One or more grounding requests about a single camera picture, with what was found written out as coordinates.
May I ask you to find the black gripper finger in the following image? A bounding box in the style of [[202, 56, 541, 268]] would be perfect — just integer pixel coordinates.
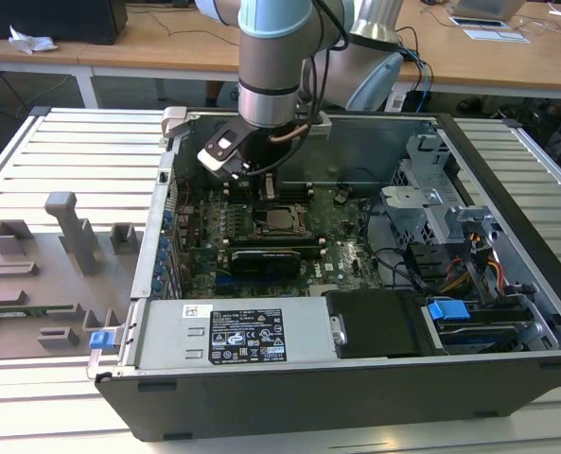
[[256, 172, 280, 210]]

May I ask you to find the silver topped CPU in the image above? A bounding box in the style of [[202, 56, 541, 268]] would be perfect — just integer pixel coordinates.
[[265, 207, 299, 232]]

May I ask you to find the metal socket cover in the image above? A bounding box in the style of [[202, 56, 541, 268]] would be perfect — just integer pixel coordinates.
[[254, 203, 309, 237]]

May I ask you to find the CPU socket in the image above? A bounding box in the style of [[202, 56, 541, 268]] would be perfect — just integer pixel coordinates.
[[251, 201, 312, 239]]

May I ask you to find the black plastic drive cover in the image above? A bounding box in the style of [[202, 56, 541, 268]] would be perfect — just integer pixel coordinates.
[[324, 289, 436, 361]]

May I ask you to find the black graphics card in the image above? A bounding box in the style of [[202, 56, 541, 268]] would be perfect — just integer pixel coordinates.
[[229, 248, 304, 282]]

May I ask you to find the grey case latch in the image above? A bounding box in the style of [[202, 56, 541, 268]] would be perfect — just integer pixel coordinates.
[[160, 106, 190, 139]]

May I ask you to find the green motherboard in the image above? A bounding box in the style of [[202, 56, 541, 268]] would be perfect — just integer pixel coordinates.
[[171, 184, 386, 300]]

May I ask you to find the silver metal drive cage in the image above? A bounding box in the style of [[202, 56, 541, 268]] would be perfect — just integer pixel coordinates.
[[378, 133, 501, 248]]

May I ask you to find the wooden desk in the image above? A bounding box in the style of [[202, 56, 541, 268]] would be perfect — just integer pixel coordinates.
[[393, 0, 561, 103], [0, 0, 243, 111]]

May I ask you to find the silver power supply unit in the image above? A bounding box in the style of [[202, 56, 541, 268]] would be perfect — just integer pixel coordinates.
[[118, 298, 341, 373]]

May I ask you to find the black and silver PC case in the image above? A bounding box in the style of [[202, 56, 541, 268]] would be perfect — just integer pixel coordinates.
[[86, 106, 561, 444]]

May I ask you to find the hard disk in blue carrier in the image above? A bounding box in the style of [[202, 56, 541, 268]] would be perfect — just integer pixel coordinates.
[[425, 297, 522, 357]]

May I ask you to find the blue plastic latch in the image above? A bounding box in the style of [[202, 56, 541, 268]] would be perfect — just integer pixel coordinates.
[[89, 330, 113, 352]]

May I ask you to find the grey parts rack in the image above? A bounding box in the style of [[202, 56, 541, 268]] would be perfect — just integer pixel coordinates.
[[0, 190, 148, 364]]

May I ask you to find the black computer tower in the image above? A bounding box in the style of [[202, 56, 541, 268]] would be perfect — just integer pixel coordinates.
[[0, 0, 129, 46]]

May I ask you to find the green RAM stick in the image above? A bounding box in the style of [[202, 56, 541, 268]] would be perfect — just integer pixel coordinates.
[[0, 306, 76, 319]]

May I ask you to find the crumpled white paper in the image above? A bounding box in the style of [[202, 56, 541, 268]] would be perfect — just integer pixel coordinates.
[[8, 24, 60, 53]]

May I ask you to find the grey laptop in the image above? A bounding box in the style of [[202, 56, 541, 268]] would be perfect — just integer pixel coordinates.
[[449, 0, 527, 21]]

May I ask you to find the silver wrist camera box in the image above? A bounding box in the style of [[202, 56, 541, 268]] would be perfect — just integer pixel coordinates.
[[196, 123, 254, 182], [303, 111, 334, 141]]

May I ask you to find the blue cable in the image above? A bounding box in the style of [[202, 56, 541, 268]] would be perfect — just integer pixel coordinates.
[[399, 44, 436, 96]]

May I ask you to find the yellow power wire bundle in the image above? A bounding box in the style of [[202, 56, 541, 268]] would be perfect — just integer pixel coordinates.
[[442, 258, 507, 295]]

